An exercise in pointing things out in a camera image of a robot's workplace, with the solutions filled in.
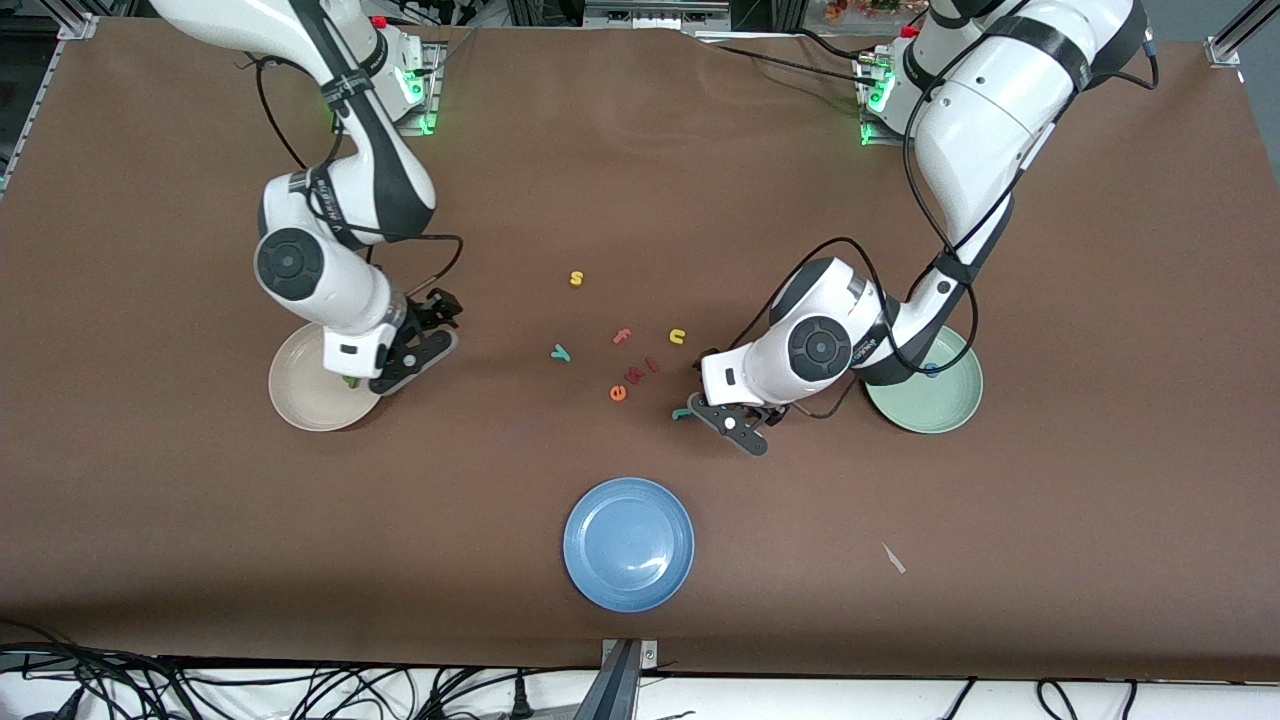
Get brown table cover sheet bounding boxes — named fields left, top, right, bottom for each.
left=0, top=18, right=1280, bottom=681

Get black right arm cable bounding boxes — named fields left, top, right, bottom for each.
left=255, top=55, right=465, bottom=296

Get beige round plate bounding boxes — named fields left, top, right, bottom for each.
left=268, top=322, right=386, bottom=432

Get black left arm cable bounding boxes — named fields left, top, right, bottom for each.
left=730, top=20, right=1161, bottom=416

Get metal table edge bracket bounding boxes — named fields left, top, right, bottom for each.
left=573, top=637, right=659, bottom=720

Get aluminium frame structure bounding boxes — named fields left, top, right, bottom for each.
left=505, top=0, right=801, bottom=31

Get orange decorative flowers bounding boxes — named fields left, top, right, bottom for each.
left=822, top=0, right=926, bottom=23

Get aluminium side rail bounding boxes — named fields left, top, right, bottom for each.
left=0, top=0, right=101, bottom=196

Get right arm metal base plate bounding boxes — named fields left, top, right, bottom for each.
left=395, top=45, right=441, bottom=136

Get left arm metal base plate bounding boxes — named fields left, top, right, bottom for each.
left=855, top=50, right=921, bottom=149

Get aluminium corner profile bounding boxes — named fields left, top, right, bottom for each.
left=1205, top=0, right=1280, bottom=69

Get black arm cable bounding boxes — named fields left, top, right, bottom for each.
left=255, top=55, right=465, bottom=296
left=730, top=20, right=1161, bottom=416

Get black table cable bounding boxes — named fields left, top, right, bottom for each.
left=697, top=28, right=881, bottom=91

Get blue round plate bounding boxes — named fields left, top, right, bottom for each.
left=562, top=477, right=696, bottom=613

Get green round plate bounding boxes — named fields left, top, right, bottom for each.
left=862, top=325, right=984, bottom=435

